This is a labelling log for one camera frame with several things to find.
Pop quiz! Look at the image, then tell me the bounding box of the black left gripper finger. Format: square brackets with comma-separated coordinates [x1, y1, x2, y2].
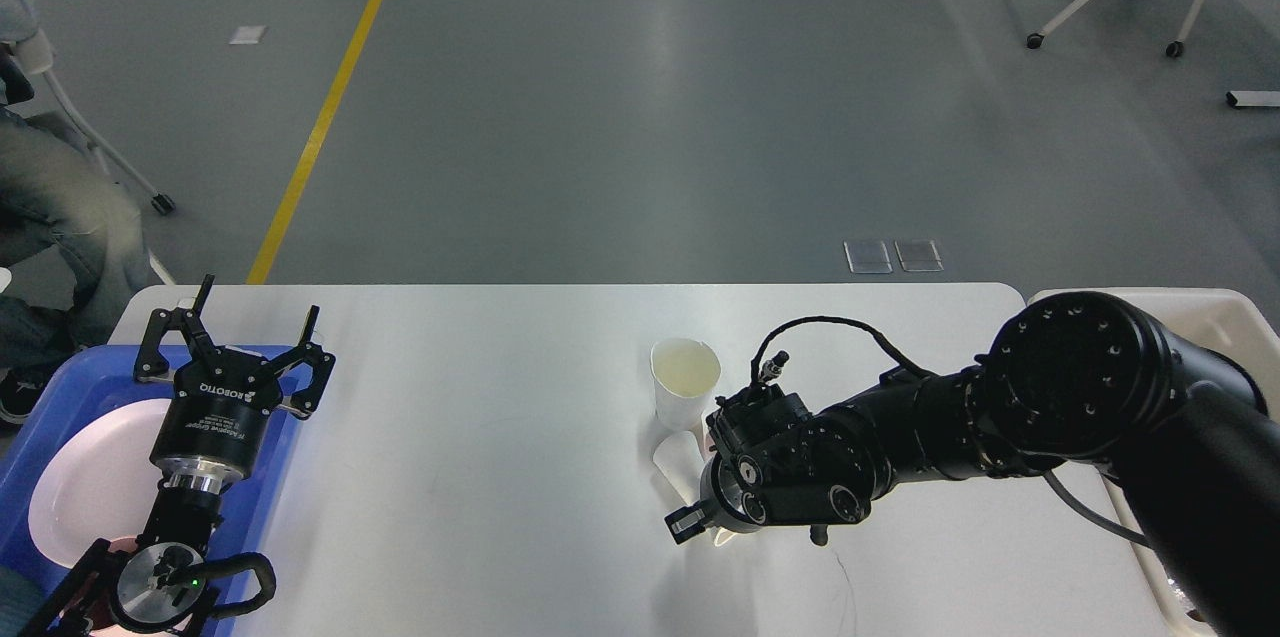
[131, 274, 223, 386]
[262, 304, 334, 420]

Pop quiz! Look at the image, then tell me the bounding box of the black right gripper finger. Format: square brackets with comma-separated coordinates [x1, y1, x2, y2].
[666, 505, 716, 545]

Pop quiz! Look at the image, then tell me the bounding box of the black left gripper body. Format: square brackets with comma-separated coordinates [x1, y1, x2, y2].
[148, 367, 283, 485]

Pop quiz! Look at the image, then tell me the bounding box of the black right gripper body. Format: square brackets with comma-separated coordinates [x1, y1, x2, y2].
[698, 455, 763, 535]

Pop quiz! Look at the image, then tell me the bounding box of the white paper cup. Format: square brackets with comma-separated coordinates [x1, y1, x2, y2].
[650, 338, 721, 431]
[652, 431, 741, 549]

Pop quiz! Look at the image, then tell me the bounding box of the pink plate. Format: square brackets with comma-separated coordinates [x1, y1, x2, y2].
[28, 399, 169, 568]

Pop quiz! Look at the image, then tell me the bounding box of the pink ribbed mug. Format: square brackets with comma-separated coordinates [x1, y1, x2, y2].
[69, 537, 137, 636]

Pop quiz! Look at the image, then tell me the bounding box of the grey green mug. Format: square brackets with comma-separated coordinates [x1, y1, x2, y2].
[0, 567, 47, 636]

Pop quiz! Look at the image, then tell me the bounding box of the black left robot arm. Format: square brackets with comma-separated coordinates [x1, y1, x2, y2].
[19, 274, 337, 636]

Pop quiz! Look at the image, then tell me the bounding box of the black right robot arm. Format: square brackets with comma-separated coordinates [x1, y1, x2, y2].
[666, 292, 1279, 636]

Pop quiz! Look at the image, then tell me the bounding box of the blue plastic tray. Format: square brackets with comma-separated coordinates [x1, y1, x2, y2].
[0, 345, 314, 637]

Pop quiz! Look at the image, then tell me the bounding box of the upright white paper cup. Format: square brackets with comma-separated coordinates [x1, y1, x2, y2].
[650, 338, 721, 431]

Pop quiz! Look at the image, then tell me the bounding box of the clear floor plate left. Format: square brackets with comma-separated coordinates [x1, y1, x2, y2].
[844, 239, 893, 274]

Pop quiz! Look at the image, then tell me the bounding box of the clear floor plate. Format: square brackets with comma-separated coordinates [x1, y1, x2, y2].
[844, 239, 893, 274]
[893, 239, 945, 272]

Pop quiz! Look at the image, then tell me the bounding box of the clear floor plate right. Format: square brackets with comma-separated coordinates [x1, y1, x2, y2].
[893, 239, 945, 272]

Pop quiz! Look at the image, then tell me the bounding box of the beige plastic bin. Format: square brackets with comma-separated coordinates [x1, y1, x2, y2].
[1053, 287, 1279, 636]

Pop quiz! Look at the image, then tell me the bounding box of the white bar base right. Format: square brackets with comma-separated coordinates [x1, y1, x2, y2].
[1225, 90, 1280, 109]

